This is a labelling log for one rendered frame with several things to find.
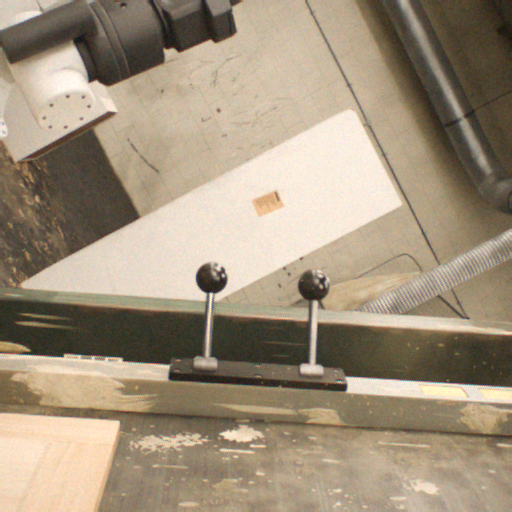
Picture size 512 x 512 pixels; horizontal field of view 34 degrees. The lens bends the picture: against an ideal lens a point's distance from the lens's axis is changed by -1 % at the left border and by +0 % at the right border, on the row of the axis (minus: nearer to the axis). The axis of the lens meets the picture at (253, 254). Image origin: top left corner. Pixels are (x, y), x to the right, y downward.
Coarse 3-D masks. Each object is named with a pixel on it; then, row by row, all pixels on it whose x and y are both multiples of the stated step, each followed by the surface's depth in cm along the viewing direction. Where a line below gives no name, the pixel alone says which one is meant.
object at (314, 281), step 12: (300, 276) 98; (312, 276) 96; (324, 276) 97; (300, 288) 97; (312, 288) 96; (324, 288) 96; (312, 300) 97; (312, 312) 96; (312, 324) 96; (312, 336) 96; (312, 348) 95; (312, 360) 95; (300, 372) 94; (312, 372) 94
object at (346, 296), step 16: (400, 256) 693; (368, 272) 696; (336, 288) 666; (352, 288) 662; (368, 288) 658; (384, 288) 658; (304, 304) 663; (320, 304) 656; (336, 304) 653; (352, 304) 652
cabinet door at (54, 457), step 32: (0, 416) 84; (32, 416) 85; (0, 448) 78; (32, 448) 78; (64, 448) 78; (96, 448) 79; (0, 480) 72; (32, 480) 72; (64, 480) 72; (96, 480) 73
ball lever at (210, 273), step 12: (204, 264) 97; (216, 264) 96; (204, 276) 96; (216, 276) 95; (204, 288) 96; (216, 288) 96; (204, 324) 95; (204, 336) 95; (204, 348) 94; (204, 360) 93; (216, 360) 94
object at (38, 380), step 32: (0, 384) 91; (32, 384) 91; (64, 384) 91; (96, 384) 92; (128, 384) 92; (160, 384) 92; (192, 384) 92; (224, 384) 92; (352, 384) 95; (384, 384) 96; (416, 384) 97; (448, 384) 98; (224, 416) 93; (256, 416) 93; (288, 416) 93; (320, 416) 93; (352, 416) 93; (384, 416) 93; (416, 416) 94; (448, 416) 94; (480, 416) 94
